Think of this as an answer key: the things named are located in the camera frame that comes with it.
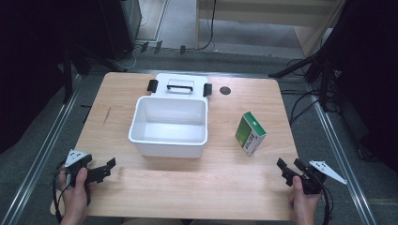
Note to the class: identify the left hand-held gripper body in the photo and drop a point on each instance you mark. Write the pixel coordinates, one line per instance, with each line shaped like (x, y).
(77, 162)

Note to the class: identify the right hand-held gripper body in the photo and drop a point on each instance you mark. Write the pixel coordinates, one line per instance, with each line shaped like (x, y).
(313, 179)

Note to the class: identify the green and white carton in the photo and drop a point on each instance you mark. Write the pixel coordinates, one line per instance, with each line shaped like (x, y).
(249, 133)

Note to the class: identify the white plastic storage box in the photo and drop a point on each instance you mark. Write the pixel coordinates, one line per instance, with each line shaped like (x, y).
(170, 123)

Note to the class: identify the person's right hand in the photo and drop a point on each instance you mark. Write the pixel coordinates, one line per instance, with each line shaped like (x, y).
(302, 204)

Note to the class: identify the person's left hand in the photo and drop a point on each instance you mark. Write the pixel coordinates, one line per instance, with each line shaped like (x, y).
(75, 200)

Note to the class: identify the black metal stand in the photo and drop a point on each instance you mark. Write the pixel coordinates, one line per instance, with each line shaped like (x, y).
(67, 78)

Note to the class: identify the dark round table grommet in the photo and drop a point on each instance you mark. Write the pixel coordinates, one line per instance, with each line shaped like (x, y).
(225, 90)

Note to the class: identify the black tripod stand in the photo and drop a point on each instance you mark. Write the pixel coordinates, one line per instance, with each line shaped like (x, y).
(313, 62)

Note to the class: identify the dark curtain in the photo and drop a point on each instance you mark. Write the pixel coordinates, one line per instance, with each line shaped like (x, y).
(31, 62)
(369, 78)

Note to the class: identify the black cabinet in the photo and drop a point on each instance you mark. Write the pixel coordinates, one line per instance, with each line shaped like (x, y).
(120, 28)

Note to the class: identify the metal floor rail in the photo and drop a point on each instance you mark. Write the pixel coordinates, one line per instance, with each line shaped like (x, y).
(40, 153)
(341, 162)

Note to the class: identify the light wooden frame furniture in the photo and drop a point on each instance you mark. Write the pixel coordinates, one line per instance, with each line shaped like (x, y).
(250, 14)

